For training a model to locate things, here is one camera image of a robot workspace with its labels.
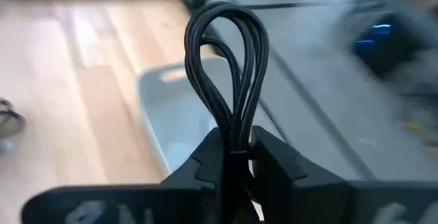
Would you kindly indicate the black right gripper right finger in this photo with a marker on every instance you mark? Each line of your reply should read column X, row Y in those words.
column 308, row 196

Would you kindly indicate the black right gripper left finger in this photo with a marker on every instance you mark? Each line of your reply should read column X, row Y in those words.
column 191, row 196

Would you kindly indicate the white plastic bin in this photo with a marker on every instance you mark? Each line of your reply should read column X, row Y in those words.
column 178, row 114

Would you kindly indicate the blue-lit black device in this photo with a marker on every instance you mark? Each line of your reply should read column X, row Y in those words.
column 380, row 42

